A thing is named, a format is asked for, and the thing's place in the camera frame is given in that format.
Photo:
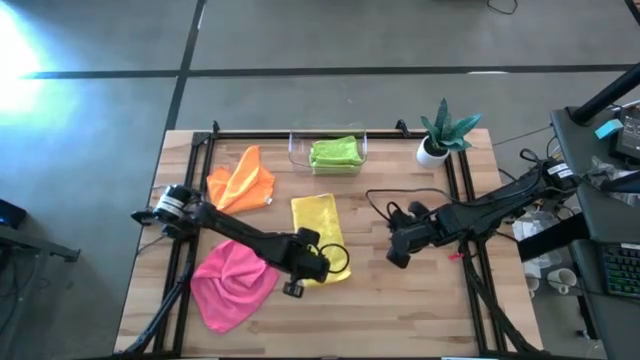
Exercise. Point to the orange microfiber towel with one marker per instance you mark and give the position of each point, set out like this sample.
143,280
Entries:
240,185

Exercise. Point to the pink microfiber towel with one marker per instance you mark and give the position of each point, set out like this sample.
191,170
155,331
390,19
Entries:
230,290

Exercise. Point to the black flat bar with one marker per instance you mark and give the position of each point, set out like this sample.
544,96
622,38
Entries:
550,239

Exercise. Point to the black pole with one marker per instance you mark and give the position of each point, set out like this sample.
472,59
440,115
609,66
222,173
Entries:
605,95

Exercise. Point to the clear plastic bag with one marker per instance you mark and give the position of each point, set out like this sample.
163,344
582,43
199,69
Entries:
607,175

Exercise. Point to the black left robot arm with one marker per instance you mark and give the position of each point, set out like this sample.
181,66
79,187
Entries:
240,235

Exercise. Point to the grey side desk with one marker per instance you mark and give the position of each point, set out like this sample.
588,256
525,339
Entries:
575,135

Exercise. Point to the yellow microfiber towel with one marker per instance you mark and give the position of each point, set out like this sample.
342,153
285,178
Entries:
317,215

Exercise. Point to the black device blue light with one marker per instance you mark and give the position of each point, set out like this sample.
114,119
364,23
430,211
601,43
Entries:
12,215

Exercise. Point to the light blue block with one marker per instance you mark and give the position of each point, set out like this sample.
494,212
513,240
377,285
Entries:
609,129

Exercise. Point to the small red clip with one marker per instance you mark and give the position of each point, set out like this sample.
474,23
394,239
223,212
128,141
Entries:
455,256

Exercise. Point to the lime green microfiber towel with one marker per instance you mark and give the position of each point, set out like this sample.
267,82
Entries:
335,170
335,150

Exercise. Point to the small white cup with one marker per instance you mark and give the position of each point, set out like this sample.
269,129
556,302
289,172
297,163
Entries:
532,285

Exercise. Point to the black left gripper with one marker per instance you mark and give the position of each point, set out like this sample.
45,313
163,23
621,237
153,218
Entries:
307,260

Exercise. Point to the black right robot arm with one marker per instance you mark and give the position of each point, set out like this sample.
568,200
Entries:
490,207

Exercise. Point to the black metal stand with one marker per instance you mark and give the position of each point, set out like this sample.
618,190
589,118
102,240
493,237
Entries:
45,247

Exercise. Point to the black backlit keyboard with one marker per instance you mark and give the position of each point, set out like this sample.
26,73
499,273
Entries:
625,272

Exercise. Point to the clear plastic bin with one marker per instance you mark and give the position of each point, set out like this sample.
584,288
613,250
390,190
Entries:
299,150

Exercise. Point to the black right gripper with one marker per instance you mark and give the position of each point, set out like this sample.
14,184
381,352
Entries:
412,237

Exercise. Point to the white mug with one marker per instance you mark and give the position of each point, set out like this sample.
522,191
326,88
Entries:
554,282

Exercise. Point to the white plastic bag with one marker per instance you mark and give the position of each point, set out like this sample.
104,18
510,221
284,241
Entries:
525,227

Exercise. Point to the potted plant white pot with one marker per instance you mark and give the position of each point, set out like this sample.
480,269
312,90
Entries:
430,155

